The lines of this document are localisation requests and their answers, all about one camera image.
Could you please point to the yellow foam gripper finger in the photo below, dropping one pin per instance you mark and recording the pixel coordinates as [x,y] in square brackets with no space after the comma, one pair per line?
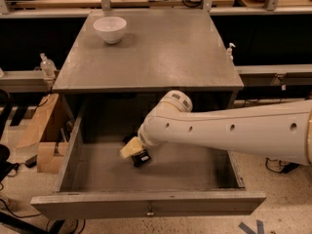
[133,147]

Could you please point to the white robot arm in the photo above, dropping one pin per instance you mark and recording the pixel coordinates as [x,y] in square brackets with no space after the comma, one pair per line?
[282,131]

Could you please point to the open grey wooden drawer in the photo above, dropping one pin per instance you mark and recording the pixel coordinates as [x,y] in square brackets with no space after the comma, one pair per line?
[94,181]

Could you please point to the small metal drawer knob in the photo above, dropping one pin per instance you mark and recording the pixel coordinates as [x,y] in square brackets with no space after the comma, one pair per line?
[150,212]

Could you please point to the brown cardboard pieces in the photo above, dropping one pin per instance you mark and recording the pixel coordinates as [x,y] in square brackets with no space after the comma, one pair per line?
[44,134]

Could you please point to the grey wooden cabinet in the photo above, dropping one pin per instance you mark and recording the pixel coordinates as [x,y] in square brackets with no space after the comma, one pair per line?
[163,49]

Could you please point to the clear sanitizer pump bottle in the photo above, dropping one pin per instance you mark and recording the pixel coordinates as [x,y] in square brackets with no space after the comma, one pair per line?
[47,66]

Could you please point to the white ceramic bowl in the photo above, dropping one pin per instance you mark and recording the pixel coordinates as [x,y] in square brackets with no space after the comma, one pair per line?
[110,29]

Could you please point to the small white pump bottle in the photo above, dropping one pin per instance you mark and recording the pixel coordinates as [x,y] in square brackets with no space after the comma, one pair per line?
[229,50]

